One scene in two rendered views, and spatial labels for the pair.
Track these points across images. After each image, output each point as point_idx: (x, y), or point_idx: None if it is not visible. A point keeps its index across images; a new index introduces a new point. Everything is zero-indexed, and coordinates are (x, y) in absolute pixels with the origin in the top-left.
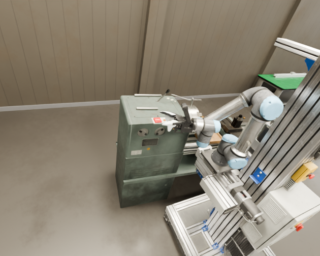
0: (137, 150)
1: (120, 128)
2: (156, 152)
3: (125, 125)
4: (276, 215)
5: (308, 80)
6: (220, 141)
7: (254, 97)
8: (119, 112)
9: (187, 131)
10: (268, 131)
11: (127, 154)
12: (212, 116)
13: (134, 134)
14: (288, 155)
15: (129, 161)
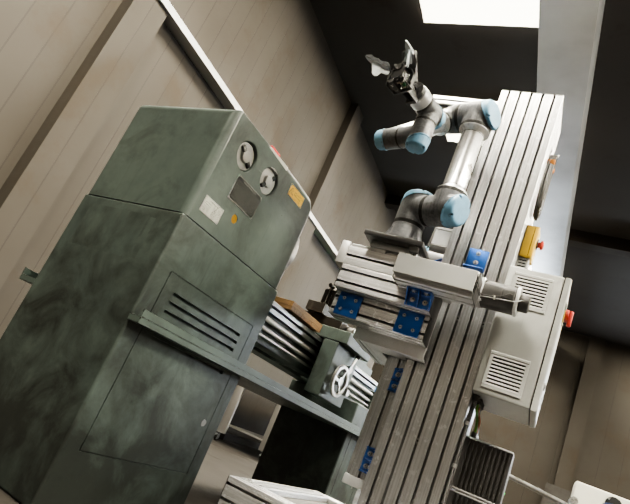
0: (216, 204)
1: (119, 179)
2: (240, 246)
3: (202, 127)
4: (537, 294)
5: (500, 114)
6: (404, 201)
7: (462, 107)
8: (123, 143)
9: (412, 95)
10: (469, 186)
11: (194, 202)
12: (411, 123)
13: (233, 146)
14: (511, 204)
15: (184, 233)
